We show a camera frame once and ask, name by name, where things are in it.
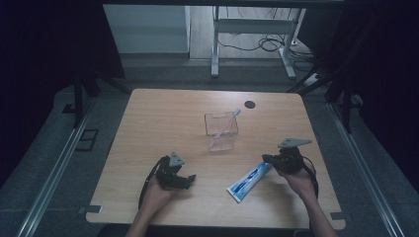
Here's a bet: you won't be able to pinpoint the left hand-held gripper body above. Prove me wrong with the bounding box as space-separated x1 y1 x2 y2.
155 151 187 191

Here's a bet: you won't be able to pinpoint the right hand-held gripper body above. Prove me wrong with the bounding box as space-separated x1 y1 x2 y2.
272 137 313 176

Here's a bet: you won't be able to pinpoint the blue and white toothpaste tube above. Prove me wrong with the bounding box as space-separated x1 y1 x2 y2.
225 160 273 203

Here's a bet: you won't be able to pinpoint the pink toothbrush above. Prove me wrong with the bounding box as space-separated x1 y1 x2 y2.
212 109 242 140

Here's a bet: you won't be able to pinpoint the clear plastic container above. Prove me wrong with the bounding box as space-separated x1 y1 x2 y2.
204 111 240 153

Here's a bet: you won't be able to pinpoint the person's right hand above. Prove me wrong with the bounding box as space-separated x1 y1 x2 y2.
274 162 318 202

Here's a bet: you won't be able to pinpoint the person's left hand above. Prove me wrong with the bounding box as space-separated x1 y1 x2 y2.
141 177 177 213

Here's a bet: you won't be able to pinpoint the black metal stand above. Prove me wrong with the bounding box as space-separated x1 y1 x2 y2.
72 62 131 129
286 65 355 134

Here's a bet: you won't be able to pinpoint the white power strip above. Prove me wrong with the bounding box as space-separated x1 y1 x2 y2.
303 72 322 88

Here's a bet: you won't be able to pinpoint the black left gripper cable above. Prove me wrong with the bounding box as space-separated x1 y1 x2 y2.
137 155 167 210

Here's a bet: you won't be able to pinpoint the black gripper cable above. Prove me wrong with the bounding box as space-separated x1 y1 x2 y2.
137 155 167 210
300 155 320 201

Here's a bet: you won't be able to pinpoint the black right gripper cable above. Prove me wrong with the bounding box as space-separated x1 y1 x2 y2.
300 155 320 201

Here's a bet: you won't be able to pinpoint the grey metal floor rail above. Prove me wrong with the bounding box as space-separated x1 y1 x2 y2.
15 98 97 237
328 102 398 237

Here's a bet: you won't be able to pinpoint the black floor cables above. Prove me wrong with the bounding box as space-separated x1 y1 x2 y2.
216 8 319 72

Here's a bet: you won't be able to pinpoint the white metal desk frame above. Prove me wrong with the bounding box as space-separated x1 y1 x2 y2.
210 5 307 81

